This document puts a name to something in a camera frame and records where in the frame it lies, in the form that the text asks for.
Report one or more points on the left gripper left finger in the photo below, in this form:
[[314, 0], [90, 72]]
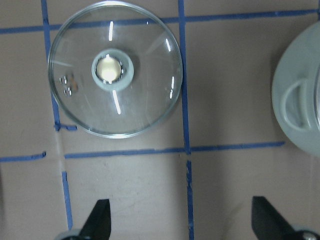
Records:
[[98, 223]]

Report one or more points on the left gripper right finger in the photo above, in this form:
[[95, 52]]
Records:
[[268, 224]]

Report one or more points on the glass pot lid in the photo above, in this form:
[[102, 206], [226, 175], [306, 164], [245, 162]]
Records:
[[115, 69]]

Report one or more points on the pale green electric pot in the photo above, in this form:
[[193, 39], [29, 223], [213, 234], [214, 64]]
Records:
[[295, 91]]

